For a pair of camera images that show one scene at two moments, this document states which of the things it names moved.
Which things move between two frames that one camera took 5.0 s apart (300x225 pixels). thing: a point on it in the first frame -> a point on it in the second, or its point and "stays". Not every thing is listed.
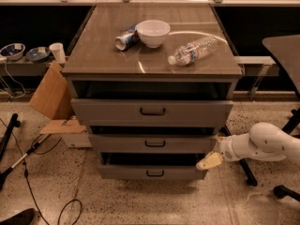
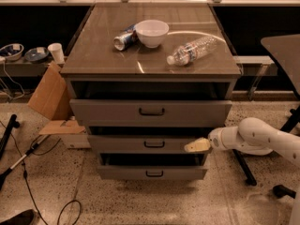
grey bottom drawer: x=150 y=172 stays
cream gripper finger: x=210 y=160 -> x=201 y=144
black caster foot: x=281 y=191 stays
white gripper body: x=227 y=148 -> x=216 y=140
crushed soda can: x=127 y=40 stays
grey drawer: x=151 y=142 stays
